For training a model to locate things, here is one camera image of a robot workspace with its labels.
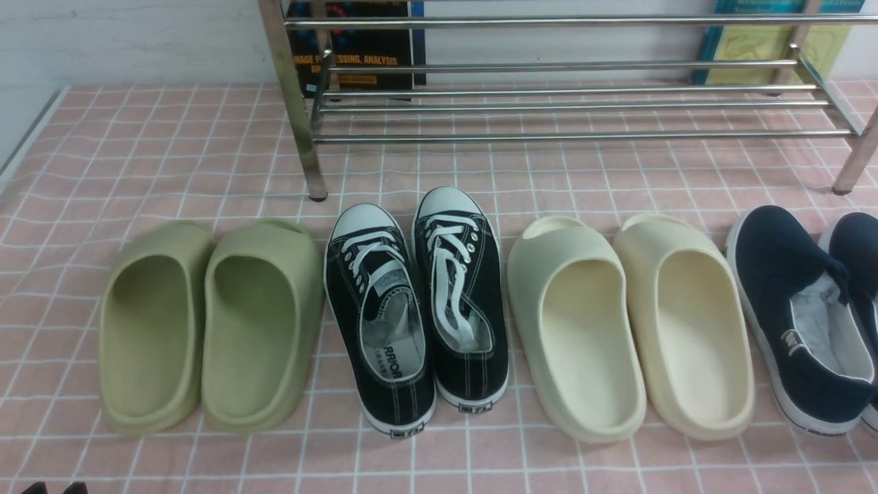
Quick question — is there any navy slip-on shoe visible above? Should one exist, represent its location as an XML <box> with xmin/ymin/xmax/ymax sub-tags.
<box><xmin>800</xmin><ymin>212</ymin><xmax>877</xmax><ymax>436</ymax></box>
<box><xmin>724</xmin><ymin>205</ymin><xmax>876</xmax><ymax>437</ymax></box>

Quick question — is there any metal shoe rack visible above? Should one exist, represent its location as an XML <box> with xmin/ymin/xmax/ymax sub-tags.
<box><xmin>258</xmin><ymin>1</ymin><xmax>877</xmax><ymax>201</ymax></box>

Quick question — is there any right black canvas sneaker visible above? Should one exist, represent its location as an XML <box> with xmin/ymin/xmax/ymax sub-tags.
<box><xmin>411</xmin><ymin>187</ymin><xmax>509</xmax><ymax>414</ymax></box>

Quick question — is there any black canvas sneaker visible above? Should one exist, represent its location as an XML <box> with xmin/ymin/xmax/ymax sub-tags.
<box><xmin>411</xmin><ymin>187</ymin><xmax>509</xmax><ymax>414</ymax></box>
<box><xmin>324</xmin><ymin>203</ymin><xmax>436</xmax><ymax>440</ymax></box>

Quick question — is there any left black canvas sneaker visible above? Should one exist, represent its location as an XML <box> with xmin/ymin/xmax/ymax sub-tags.
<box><xmin>324</xmin><ymin>203</ymin><xmax>436</xmax><ymax>440</ymax></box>

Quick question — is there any left cream foam slipper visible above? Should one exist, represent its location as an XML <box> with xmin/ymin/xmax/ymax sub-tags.
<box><xmin>507</xmin><ymin>215</ymin><xmax>647</xmax><ymax>444</ymax></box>

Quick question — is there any cream foam slipper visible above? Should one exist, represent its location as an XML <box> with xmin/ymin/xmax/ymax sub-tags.
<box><xmin>507</xmin><ymin>215</ymin><xmax>647</xmax><ymax>444</ymax></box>
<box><xmin>613</xmin><ymin>213</ymin><xmax>755</xmax><ymax>441</ymax></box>

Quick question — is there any right green foam slipper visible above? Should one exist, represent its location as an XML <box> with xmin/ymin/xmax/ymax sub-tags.
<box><xmin>201</xmin><ymin>217</ymin><xmax>325</xmax><ymax>434</ymax></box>

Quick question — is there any green foam slipper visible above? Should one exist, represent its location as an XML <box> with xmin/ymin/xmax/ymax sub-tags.
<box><xmin>201</xmin><ymin>217</ymin><xmax>325</xmax><ymax>434</ymax></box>
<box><xmin>98</xmin><ymin>221</ymin><xmax>215</xmax><ymax>436</ymax></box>

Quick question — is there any black image processing book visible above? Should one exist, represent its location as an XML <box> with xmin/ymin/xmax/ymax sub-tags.
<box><xmin>288</xmin><ymin>1</ymin><xmax>427</xmax><ymax>98</ymax></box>

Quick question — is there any right cream foam slipper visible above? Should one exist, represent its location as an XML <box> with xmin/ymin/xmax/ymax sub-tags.
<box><xmin>613</xmin><ymin>213</ymin><xmax>755</xmax><ymax>441</ymax></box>

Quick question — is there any left green foam slipper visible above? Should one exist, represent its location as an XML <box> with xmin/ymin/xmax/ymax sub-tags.
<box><xmin>98</xmin><ymin>221</ymin><xmax>215</xmax><ymax>436</ymax></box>

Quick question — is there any pink checkered tablecloth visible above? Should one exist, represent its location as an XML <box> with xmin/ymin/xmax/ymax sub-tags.
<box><xmin>1</xmin><ymin>84</ymin><xmax>876</xmax><ymax>493</ymax></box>

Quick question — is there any yellow and teal book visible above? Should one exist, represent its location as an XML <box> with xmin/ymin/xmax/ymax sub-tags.
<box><xmin>689</xmin><ymin>1</ymin><xmax>852</xmax><ymax>85</ymax></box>

